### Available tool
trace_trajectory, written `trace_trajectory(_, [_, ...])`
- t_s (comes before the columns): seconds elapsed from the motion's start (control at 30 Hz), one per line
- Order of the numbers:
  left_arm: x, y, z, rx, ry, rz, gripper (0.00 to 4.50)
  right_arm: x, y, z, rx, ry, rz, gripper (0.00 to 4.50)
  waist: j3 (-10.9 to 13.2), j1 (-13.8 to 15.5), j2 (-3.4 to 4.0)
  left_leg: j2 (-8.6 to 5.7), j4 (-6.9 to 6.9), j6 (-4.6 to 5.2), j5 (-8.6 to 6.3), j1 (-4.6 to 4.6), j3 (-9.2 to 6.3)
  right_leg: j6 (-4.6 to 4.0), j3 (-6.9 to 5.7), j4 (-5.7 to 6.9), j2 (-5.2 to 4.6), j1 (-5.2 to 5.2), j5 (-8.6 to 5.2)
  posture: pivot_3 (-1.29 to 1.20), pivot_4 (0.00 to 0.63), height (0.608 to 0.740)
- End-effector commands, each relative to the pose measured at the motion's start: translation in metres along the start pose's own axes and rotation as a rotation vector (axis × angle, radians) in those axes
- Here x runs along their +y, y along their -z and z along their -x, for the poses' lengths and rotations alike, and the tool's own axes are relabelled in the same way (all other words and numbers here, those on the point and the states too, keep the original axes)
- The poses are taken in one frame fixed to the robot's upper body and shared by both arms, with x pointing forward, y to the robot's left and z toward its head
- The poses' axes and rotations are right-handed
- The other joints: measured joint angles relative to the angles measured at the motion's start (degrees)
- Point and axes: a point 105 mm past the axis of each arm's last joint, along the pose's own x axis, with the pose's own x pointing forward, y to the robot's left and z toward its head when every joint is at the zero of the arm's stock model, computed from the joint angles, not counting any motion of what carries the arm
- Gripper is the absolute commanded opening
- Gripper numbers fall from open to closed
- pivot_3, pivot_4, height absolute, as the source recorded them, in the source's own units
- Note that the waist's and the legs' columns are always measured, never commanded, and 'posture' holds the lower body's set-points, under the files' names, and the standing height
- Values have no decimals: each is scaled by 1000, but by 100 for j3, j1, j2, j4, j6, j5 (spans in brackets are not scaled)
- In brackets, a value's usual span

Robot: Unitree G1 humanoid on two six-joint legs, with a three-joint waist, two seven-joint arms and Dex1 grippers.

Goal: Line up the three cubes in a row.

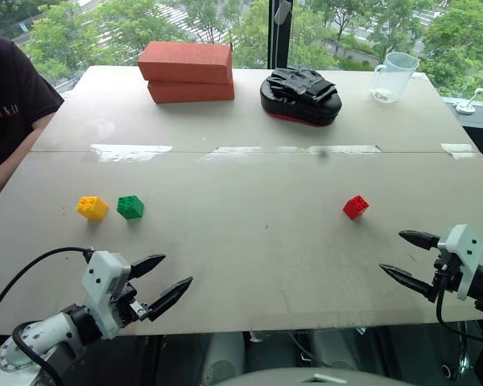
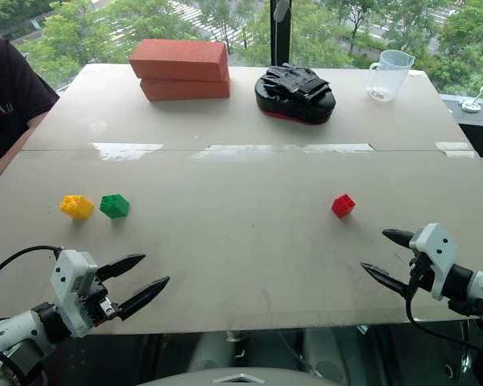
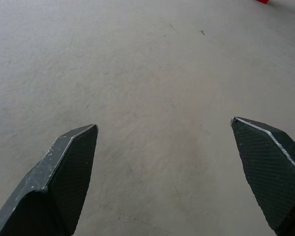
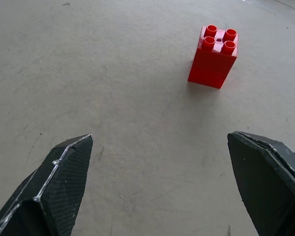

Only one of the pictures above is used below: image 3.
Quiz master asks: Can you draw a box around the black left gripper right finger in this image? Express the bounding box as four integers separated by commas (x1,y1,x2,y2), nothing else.
230,117,295,236

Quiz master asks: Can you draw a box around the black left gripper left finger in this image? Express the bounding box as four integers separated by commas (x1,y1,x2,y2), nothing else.
0,123,99,236

